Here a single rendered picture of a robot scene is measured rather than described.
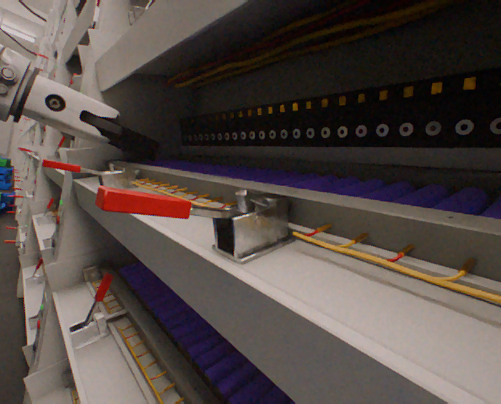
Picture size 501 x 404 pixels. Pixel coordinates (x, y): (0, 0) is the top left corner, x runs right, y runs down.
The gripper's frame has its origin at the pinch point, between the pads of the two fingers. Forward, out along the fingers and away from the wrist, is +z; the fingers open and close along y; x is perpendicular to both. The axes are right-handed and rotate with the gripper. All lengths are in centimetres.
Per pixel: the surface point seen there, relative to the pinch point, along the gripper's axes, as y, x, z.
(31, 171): 149, 18, -5
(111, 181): -10.4, 6.7, -4.8
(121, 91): 8.8, -8.9, -3.9
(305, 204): -37.4, 4.0, -1.6
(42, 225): 59, 28, -1
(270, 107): -20.5, -8.7, 6.7
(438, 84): -38.9, -8.7, 7.0
